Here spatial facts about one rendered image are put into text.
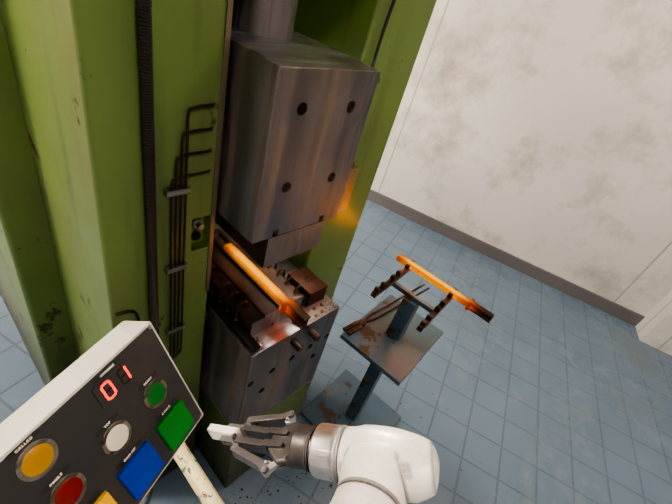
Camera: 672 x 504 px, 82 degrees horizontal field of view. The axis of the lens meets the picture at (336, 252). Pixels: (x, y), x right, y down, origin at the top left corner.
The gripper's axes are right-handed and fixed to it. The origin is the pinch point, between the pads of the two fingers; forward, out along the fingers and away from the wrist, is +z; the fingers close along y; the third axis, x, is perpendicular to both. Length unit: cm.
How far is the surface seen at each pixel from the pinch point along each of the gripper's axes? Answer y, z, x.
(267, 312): 40.9, 13.2, -2.1
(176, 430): -0.8, 12.6, -0.6
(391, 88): 89, -24, 47
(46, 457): -19.1, 12.9, 17.4
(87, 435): -13.2, 13.3, 14.4
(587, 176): 312, -120, -74
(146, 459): -8.5, 12.6, 1.1
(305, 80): 37, -20, 57
